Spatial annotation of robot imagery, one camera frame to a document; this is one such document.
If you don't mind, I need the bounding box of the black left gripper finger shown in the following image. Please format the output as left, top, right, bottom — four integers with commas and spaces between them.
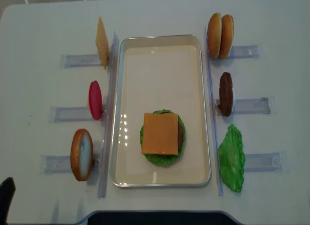
0, 177, 16, 225

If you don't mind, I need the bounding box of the bun half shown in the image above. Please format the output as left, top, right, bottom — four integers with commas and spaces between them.
219, 15, 234, 60
207, 13, 222, 58

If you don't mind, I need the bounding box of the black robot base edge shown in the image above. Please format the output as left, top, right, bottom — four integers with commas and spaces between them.
87, 212, 237, 225

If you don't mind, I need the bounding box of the brown bread bun left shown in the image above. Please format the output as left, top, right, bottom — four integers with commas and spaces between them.
70, 128, 93, 181

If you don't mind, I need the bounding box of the clear tomato holder track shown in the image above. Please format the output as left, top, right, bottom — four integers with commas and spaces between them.
48, 106, 94, 123

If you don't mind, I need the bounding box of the red tomato slice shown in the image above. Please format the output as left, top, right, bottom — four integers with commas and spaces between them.
89, 81, 102, 120

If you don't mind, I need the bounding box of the clear cheese holder track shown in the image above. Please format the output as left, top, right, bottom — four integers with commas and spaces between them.
62, 54, 102, 68

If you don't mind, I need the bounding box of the green lettuce leaf on tray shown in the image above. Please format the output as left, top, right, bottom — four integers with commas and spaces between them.
140, 109, 186, 166

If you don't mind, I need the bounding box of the orange cheese slice on tray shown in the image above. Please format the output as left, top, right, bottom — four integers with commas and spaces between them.
141, 113, 178, 155

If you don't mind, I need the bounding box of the standing orange cheese slice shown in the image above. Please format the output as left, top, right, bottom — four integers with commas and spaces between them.
95, 17, 109, 70

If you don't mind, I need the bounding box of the brown meat patty on tray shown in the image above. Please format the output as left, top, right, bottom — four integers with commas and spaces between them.
156, 112, 185, 155

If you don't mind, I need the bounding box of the standing green lettuce leaf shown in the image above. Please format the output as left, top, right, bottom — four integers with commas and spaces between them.
218, 124, 246, 193

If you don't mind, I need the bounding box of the standing brown meat patty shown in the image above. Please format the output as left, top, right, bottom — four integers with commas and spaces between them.
219, 72, 233, 117

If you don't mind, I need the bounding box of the clear lettuce holder track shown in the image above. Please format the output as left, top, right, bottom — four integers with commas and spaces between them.
245, 151, 288, 172

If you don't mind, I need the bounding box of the clear left bun holder track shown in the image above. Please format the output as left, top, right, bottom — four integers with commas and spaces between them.
40, 154, 100, 175

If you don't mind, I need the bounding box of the clear bun holder track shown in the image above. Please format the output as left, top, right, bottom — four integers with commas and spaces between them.
40, 154, 100, 175
208, 44, 260, 60

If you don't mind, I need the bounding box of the silver metal baking tray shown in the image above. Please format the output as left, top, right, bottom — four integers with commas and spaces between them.
110, 34, 211, 188

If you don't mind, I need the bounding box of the clear right bun holder track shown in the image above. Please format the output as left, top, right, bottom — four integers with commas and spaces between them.
208, 44, 260, 60

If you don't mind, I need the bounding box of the clear patty holder track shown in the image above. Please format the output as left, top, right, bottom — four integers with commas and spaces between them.
231, 97, 276, 115

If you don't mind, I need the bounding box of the clear right long rail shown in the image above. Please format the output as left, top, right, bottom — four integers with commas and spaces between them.
204, 26, 223, 196

